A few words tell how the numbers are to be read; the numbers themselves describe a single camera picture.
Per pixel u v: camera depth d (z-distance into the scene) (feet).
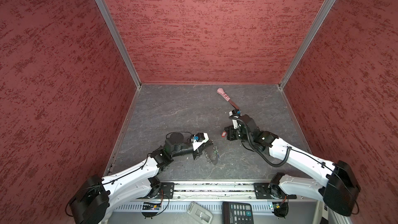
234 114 2.29
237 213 2.19
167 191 2.43
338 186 1.28
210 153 2.80
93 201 1.33
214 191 2.48
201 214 2.22
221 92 3.73
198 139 1.99
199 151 2.11
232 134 2.33
